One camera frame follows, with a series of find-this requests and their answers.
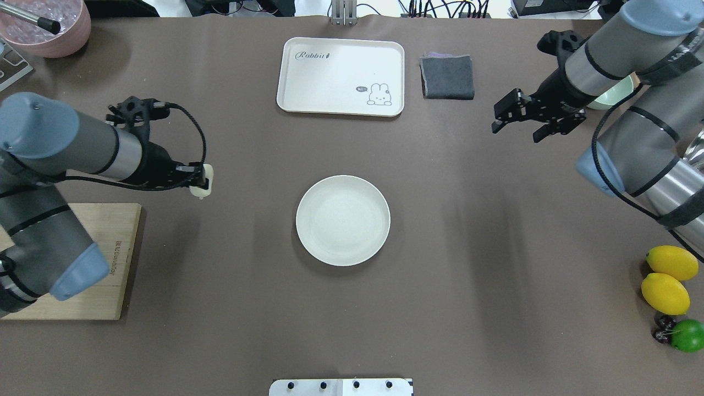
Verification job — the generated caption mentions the pink ice bowl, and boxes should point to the pink ice bowl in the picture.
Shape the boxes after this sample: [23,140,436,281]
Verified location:
[1,1,91,58]

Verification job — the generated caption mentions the grey folded cloth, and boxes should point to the grey folded cloth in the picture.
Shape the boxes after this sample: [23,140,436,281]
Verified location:
[420,54,475,100]

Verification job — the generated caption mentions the yellow lemon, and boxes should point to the yellow lemon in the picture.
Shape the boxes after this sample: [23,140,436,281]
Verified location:
[641,273,691,316]
[646,245,699,282]

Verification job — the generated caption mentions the upper yellow lemon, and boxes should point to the upper yellow lemon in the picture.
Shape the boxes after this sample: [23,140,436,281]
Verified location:
[641,273,691,316]

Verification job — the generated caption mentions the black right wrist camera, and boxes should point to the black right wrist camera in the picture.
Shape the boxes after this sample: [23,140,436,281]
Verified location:
[536,30,586,69]

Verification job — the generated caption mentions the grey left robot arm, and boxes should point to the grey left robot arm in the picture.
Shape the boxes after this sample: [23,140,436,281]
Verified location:
[1,92,214,317]

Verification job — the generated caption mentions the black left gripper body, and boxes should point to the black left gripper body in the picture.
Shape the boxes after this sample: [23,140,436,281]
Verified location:
[131,142,200,189]

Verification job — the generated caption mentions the metal camera stand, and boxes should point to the metal camera stand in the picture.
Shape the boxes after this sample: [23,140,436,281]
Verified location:
[329,0,359,26]

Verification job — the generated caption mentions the white steamed bun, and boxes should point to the white steamed bun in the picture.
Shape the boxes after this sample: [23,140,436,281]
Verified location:
[188,163,214,200]

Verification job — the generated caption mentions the cream rabbit tray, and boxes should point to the cream rabbit tray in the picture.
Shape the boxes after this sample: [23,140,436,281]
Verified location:
[276,37,405,117]

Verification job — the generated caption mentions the pale green bowl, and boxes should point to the pale green bowl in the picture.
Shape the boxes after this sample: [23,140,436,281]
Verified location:
[587,76,635,110]

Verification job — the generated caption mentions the green lime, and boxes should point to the green lime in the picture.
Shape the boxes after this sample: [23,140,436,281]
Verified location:
[671,319,703,353]

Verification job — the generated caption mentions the metal scoop handle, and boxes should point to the metal scoop handle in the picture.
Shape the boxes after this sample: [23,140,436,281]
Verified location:
[1,1,61,35]

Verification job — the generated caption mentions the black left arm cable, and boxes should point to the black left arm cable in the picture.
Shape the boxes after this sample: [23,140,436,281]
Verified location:
[49,102,207,191]

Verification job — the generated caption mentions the lower yellow lemon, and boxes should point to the lower yellow lemon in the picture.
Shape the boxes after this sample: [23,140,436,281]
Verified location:
[646,245,699,282]

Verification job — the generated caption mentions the round cream plate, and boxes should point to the round cream plate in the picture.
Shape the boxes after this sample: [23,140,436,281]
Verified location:
[295,175,391,267]

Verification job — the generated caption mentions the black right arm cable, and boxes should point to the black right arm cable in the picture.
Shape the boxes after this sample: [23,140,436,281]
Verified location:
[591,82,704,263]

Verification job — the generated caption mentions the purple cloth under grey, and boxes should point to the purple cloth under grey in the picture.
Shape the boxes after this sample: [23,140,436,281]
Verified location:
[424,52,455,58]

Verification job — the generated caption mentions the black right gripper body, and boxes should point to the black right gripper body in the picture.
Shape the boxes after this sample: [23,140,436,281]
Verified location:
[494,71,588,123]

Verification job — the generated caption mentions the dark cherries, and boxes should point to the dark cherries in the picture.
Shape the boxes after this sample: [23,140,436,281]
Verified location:
[652,314,677,344]

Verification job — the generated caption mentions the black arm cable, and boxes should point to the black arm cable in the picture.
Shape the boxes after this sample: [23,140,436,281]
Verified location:
[49,102,207,191]
[591,82,704,263]

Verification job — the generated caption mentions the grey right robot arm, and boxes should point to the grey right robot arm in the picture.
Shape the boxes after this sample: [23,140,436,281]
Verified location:
[491,1,703,257]

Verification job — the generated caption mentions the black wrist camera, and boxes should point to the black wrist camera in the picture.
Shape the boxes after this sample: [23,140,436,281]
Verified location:
[536,30,586,69]
[105,97,171,142]

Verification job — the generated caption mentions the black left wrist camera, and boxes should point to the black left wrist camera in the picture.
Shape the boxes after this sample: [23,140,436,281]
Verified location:
[105,97,171,142]

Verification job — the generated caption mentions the wooden cutting board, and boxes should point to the wooden cutting board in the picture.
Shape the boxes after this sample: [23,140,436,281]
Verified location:
[0,203,142,321]

